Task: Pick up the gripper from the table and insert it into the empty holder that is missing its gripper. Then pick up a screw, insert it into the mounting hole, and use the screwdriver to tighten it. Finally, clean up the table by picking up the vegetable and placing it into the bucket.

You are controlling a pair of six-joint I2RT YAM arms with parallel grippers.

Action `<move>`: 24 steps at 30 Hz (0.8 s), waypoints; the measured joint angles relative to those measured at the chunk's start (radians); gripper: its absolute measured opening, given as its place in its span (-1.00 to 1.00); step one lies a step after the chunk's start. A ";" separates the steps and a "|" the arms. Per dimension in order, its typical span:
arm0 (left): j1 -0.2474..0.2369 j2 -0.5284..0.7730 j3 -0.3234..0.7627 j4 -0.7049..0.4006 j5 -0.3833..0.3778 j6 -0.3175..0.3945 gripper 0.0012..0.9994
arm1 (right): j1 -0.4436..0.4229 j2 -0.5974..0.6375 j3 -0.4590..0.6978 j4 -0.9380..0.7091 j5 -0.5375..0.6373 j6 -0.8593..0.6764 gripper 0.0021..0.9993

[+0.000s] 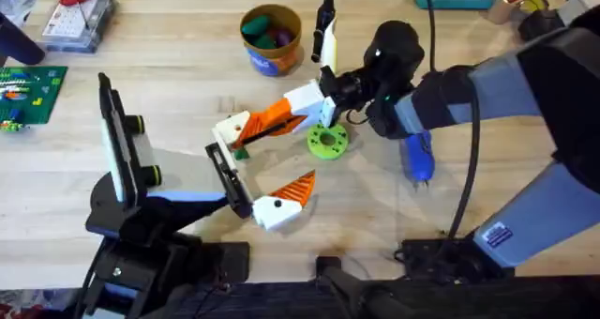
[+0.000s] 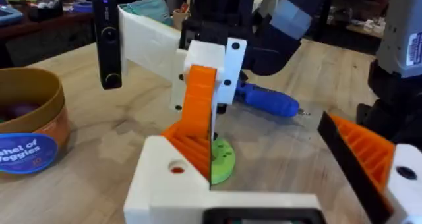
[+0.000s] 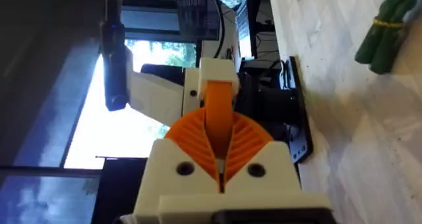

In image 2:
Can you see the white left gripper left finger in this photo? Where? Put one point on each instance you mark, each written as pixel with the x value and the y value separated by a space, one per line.
pixel 155 184

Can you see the white orange left gripper right finger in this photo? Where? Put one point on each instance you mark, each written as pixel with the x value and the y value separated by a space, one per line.
pixel 369 158

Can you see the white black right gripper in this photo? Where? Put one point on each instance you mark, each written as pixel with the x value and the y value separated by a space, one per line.
pixel 148 43

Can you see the blue electric screwdriver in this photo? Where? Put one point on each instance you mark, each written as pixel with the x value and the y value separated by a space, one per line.
pixel 267 100

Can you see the brown paper cup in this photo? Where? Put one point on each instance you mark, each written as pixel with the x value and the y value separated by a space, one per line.
pixel 179 18

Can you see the green disc with holes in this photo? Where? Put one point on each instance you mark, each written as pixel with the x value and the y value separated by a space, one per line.
pixel 223 161

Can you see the teal soft bag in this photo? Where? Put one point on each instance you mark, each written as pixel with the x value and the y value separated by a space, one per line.
pixel 153 8

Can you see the brown toy tub blue label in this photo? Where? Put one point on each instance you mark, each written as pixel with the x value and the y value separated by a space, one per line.
pixel 29 118

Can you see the blue round bowl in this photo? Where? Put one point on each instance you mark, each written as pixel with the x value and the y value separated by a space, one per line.
pixel 82 7

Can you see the dark wooden side table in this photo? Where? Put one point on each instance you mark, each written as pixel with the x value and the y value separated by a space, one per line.
pixel 43 33

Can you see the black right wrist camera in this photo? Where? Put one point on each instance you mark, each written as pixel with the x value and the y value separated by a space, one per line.
pixel 107 36

